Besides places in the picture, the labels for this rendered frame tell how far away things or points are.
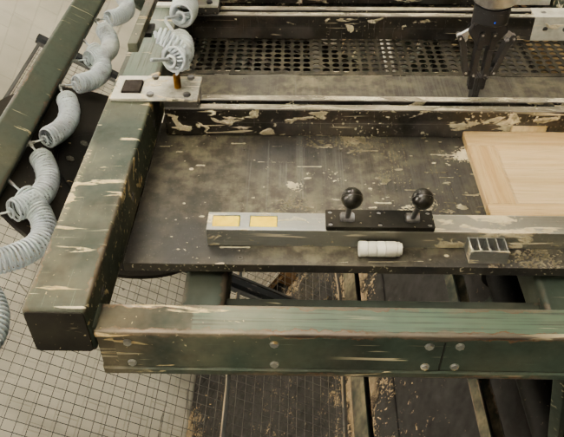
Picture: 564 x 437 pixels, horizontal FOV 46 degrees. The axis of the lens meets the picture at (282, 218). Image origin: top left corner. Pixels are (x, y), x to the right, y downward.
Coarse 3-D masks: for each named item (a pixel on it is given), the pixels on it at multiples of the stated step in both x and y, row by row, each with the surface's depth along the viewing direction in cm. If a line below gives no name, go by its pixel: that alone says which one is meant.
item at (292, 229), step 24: (240, 216) 125; (264, 216) 125; (288, 216) 125; (312, 216) 125; (456, 216) 125; (480, 216) 125; (504, 216) 125; (528, 216) 125; (552, 216) 125; (216, 240) 124; (240, 240) 124; (264, 240) 124; (288, 240) 124; (312, 240) 124; (336, 240) 124; (360, 240) 124; (384, 240) 123; (408, 240) 123; (432, 240) 123; (456, 240) 123; (528, 240) 123; (552, 240) 123
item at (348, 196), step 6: (348, 192) 112; (354, 192) 112; (360, 192) 112; (342, 198) 113; (348, 198) 112; (354, 198) 112; (360, 198) 112; (348, 204) 112; (354, 204) 112; (360, 204) 113; (348, 210) 118; (342, 216) 122; (348, 216) 121; (354, 216) 122
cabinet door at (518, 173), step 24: (480, 144) 146; (504, 144) 146; (528, 144) 146; (552, 144) 146; (480, 168) 140; (504, 168) 140; (528, 168) 140; (552, 168) 140; (480, 192) 136; (504, 192) 134; (528, 192) 134; (552, 192) 134
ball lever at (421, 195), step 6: (414, 192) 113; (420, 192) 112; (426, 192) 112; (414, 198) 112; (420, 198) 112; (426, 198) 111; (432, 198) 112; (414, 204) 113; (420, 204) 112; (426, 204) 112; (432, 204) 113; (414, 210) 118; (408, 216) 122; (414, 216) 120; (408, 222) 122; (414, 222) 122
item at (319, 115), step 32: (160, 32) 139; (128, 96) 145; (160, 96) 145; (192, 96) 145; (224, 96) 152; (256, 96) 152; (288, 96) 152; (320, 96) 152; (352, 96) 152; (384, 96) 152; (192, 128) 151; (224, 128) 151; (256, 128) 151; (288, 128) 151; (320, 128) 151; (352, 128) 151; (384, 128) 150; (416, 128) 150; (448, 128) 150; (480, 128) 150
